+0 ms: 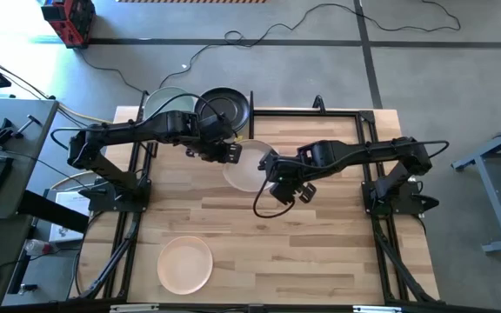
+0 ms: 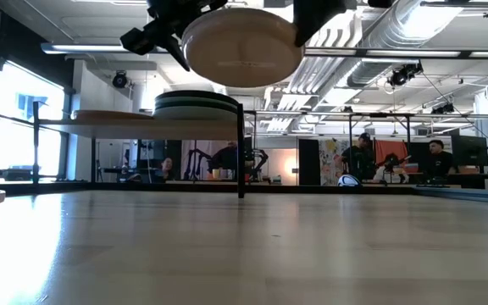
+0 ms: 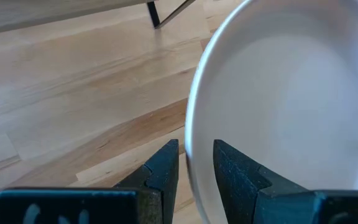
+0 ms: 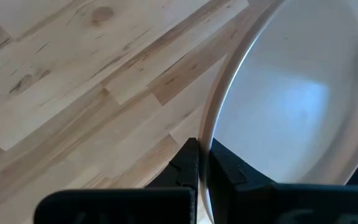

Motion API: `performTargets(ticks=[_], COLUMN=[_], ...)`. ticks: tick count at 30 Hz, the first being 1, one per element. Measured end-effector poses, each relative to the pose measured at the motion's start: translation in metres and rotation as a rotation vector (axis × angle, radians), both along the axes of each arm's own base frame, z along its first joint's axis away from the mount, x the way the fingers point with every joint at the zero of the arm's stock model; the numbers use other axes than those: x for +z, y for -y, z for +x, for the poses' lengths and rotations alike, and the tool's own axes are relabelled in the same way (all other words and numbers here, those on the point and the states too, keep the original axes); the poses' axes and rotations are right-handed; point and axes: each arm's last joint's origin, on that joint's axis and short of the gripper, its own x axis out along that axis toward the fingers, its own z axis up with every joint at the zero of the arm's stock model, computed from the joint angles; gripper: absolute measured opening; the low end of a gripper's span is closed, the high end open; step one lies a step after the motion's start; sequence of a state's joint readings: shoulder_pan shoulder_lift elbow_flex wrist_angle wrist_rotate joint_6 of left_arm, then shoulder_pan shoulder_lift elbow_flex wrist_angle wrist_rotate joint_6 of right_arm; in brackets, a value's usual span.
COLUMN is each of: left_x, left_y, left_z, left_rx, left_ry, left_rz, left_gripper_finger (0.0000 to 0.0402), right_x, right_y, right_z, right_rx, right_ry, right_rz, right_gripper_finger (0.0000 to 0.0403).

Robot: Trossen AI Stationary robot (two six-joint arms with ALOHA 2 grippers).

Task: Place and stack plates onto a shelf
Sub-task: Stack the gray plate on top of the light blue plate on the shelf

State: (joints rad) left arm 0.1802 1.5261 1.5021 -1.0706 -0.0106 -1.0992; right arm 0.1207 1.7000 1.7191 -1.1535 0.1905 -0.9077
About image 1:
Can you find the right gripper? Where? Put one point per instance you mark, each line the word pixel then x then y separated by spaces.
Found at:
pixel 294 169

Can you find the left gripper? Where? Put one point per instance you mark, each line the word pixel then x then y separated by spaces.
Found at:
pixel 207 137

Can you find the beige plate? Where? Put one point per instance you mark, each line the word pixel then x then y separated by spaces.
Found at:
pixel 246 174

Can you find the black plate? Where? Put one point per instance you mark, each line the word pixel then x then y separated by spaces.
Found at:
pixel 229 104

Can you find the grey-blue plate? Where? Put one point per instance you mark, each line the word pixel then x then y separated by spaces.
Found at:
pixel 157 97

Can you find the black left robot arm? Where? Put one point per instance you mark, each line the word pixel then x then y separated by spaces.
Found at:
pixel 124 130

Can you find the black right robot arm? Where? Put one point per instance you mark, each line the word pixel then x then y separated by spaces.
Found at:
pixel 363 150

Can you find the black dish rack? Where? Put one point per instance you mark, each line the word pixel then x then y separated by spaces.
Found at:
pixel 250 121

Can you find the peach plate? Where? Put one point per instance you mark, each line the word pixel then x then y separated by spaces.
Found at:
pixel 185 265

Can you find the white booklet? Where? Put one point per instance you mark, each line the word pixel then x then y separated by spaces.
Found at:
pixel 74 197

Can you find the black beam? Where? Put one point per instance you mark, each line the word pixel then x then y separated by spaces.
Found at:
pixel 50 211

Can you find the red and black tool cart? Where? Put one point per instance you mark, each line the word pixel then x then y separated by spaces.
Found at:
pixel 74 21

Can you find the grey desk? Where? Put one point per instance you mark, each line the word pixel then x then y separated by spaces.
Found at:
pixel 28 148

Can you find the plastic bottle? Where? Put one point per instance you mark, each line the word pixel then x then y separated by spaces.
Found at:
pixel 37 248

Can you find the black clamp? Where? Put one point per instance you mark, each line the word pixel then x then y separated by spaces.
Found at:
pixel 2 132

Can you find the blue-grey metal workbench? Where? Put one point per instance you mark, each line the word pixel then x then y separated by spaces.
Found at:
pixel 494 208

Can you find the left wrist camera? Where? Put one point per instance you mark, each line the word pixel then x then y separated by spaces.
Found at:
pixel 234 153

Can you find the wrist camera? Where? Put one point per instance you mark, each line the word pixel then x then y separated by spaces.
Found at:
pixel 234 153
pixel 308 192

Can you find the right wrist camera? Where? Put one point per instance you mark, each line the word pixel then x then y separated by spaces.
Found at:
pixel 308 192

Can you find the black aluminium table frame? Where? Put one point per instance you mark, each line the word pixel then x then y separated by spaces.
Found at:
pixel 302 113

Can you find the silver bracket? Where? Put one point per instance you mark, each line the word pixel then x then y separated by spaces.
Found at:
pixel 376 309
pixel 133 308

